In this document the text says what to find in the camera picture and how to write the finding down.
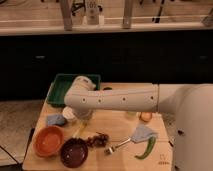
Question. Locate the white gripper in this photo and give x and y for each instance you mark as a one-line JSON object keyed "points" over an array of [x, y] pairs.
{"points": [[83, 116]]}

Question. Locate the green chili pepper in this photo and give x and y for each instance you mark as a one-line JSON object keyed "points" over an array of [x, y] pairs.
{"points": [[150, 146]]}

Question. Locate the silver fork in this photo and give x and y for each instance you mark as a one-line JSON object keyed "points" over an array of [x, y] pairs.
{"points": [[112, 149]]}

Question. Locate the blue grey cloth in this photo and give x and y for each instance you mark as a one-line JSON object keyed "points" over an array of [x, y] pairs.
{"points": [[143, 133]]}

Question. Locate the blue sponge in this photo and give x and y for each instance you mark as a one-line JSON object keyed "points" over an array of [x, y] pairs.
{"points": [[56, 119]]}

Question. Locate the left wooden post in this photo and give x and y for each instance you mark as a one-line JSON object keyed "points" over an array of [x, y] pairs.
{"points": [[66, 14]]}

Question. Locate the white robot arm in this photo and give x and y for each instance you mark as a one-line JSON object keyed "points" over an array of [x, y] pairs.
{"points": [[191, 103]]}

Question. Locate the dark purple bowl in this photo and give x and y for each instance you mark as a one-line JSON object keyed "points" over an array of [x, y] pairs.
{"points": [[74, 153]]}

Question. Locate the light green cup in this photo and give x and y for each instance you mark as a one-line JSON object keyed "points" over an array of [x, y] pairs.
{"points": [[131, 113]]}

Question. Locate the red orange bowl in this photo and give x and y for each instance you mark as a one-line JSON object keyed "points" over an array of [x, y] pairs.
{"points": [[48, 141]]}

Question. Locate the wooden post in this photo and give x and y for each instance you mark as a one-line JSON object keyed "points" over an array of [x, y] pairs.
{"points": [[127, 15], [66, 14]]}

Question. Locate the yellow banana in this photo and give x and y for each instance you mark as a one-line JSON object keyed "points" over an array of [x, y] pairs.
{"points": [[78, 132]]}

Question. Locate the right wooden post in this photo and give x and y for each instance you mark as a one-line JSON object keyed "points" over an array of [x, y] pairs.
{"points": [[127, 15]]}

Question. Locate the bunch of red grapes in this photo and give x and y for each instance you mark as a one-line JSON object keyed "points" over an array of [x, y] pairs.
{"points": [[99, 140]]}

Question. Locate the green plastic tray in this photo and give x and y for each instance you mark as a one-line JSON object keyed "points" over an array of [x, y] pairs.
{"points": [[60, 86]]}

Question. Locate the dark metal cup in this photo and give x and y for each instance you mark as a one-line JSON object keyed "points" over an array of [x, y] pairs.
{"points": [[107, 88]]}

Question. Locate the white round container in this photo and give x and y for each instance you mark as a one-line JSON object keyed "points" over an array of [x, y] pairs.
{"points": [[68, 115]]}

